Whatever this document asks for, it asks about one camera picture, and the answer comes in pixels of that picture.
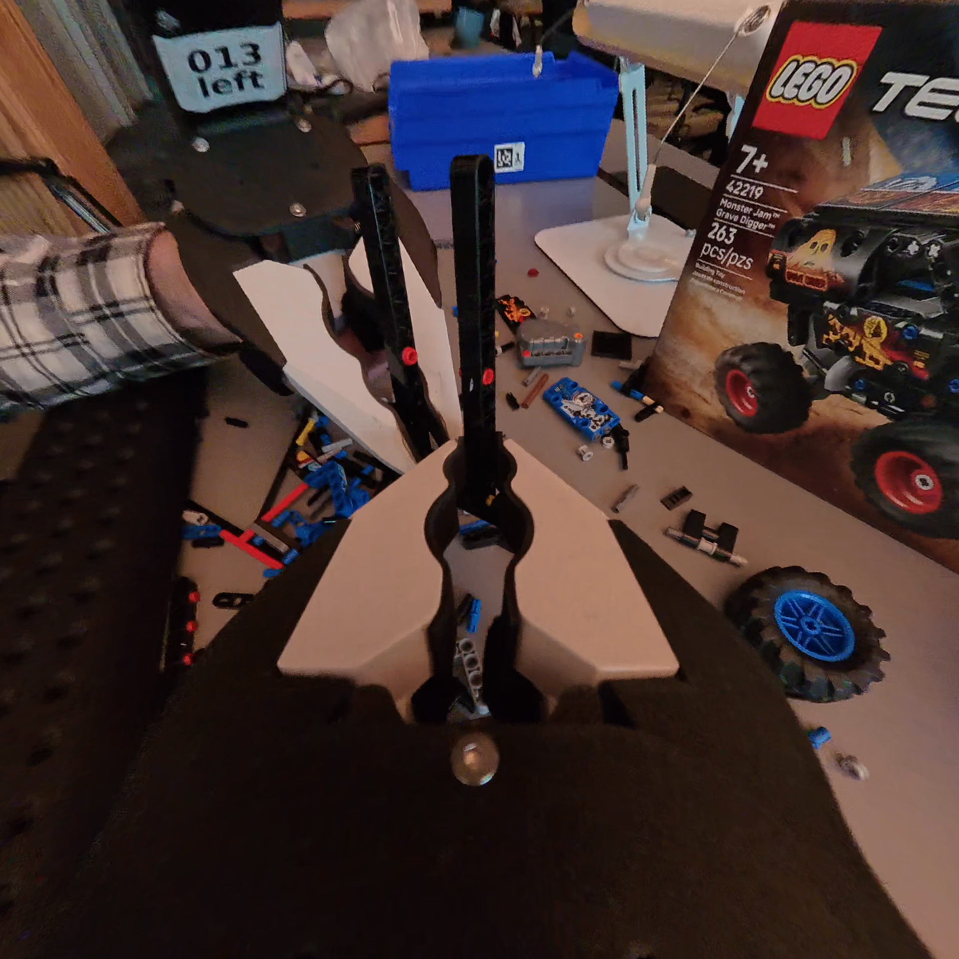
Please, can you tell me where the clear plastic bag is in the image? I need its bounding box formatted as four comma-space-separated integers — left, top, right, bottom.
323, 0, 430, 92

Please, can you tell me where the grey desk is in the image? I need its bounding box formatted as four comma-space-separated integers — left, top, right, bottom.
177, 136, 959, 959

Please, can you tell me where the red toy axle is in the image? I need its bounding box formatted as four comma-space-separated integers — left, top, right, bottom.
223, 525, 288, 572

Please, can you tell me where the toy truck set box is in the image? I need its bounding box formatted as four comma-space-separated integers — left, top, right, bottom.
652, 18, 959, 575

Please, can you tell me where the blue bin with white tag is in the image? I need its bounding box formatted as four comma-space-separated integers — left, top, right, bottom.
387, 50, 621, 193

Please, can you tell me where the black toy connector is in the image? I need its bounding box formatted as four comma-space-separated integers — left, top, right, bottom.
665, 510, 749, 568

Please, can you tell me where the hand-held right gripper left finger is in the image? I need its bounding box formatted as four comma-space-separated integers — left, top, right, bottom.
278, 439, 467, 708

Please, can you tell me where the white document stand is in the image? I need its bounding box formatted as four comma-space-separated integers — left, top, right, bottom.
536, 0, 784, 340

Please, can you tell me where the black tire blue rim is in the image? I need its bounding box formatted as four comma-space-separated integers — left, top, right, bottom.
727, 565, 871, 703

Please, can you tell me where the pile of toy building pieces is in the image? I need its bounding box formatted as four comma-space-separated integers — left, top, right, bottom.
181, 405, 409, 573

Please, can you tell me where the black beam with red pins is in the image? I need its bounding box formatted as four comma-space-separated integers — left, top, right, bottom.
166, 577, 205, 669

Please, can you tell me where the person's left forearm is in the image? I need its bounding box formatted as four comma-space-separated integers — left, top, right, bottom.
0, 222, 250, 422

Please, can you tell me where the blue printed toy panel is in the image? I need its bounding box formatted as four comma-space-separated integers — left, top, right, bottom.
544, 377, 629, 439

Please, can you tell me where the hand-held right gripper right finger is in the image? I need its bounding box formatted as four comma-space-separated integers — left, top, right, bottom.
492, 443, 680, 714

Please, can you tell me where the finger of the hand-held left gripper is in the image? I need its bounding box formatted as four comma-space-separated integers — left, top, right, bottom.
233, 258, 424, 475
345, 233, 460, 451

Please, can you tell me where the grey toy motor block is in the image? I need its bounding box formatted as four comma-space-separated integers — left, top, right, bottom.
518, 319, 591, 371

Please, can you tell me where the wooden pillar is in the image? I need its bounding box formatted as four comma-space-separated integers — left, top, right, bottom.
0, 0, 145, 241

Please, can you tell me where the long black toy beam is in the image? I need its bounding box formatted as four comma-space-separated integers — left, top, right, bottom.
448, 153, 520, 519
352, 162, 453, 460

